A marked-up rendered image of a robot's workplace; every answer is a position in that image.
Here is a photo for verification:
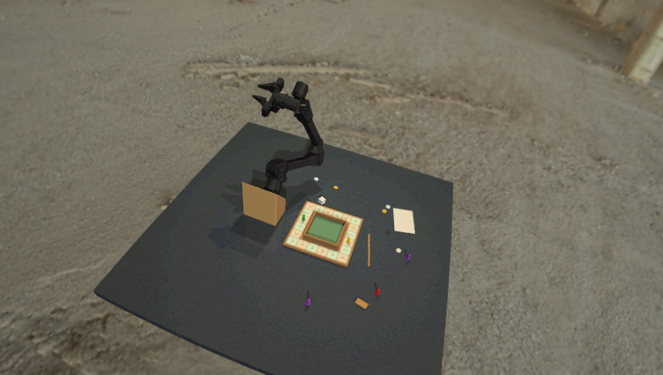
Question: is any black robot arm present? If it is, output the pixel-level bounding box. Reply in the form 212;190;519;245
262;81;324;195

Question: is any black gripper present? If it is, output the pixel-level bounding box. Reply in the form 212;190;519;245
252;77;289;117

